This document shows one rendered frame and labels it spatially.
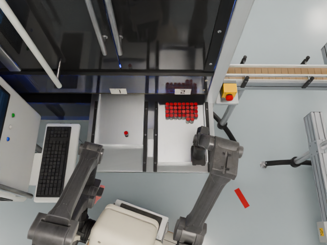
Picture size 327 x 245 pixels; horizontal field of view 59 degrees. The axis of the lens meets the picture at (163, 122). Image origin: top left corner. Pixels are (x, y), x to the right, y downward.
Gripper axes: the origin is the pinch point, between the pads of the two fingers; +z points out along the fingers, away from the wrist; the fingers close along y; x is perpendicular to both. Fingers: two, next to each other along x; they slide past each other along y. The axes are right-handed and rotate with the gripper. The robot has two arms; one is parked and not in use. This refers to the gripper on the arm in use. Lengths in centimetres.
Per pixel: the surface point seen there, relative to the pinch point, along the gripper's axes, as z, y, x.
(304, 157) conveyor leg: 57, 29, -86
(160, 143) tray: 1.5, 11.6, 18.7
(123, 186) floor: 90, 18, 50
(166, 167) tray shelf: 4.0, -1.4, 15.5
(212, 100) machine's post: -6.1, 35.0, -10.5
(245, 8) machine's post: -75, 23, -11
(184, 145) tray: 1.7, 10.9, 5.8
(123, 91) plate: -17, 33, 38
